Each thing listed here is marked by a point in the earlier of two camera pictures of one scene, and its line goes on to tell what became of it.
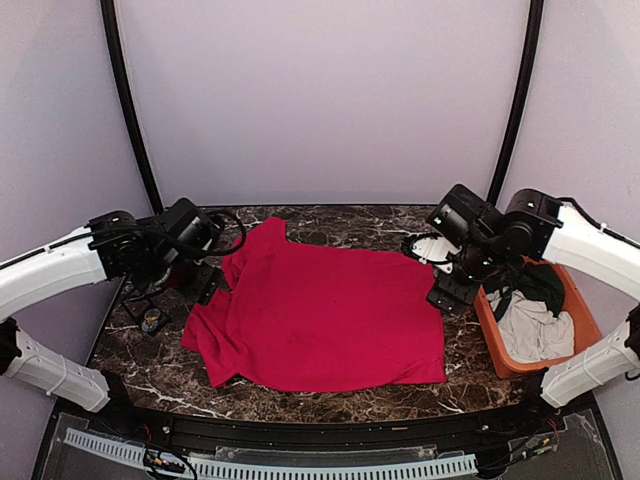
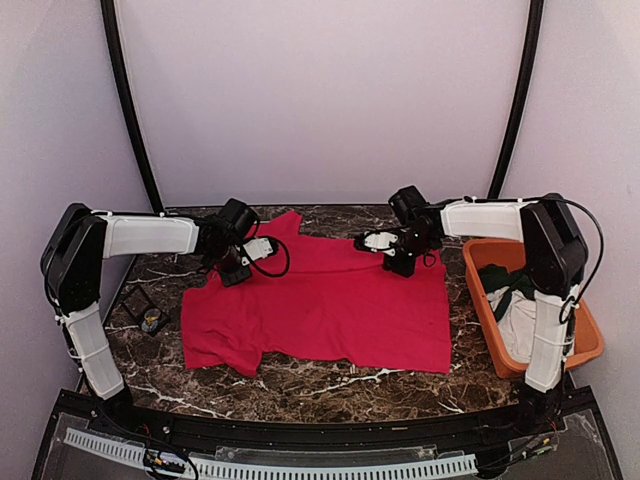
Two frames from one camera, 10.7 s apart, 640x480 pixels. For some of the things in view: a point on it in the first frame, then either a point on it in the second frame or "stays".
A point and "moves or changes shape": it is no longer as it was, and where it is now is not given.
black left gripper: [203, 285] to [229, 278]
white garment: [531, 331] stays
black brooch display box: [149, 317] stays
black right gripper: [465, 293] to [407, 267]
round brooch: [151, 317] stays
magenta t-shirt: [306, 317] moves or changes shape
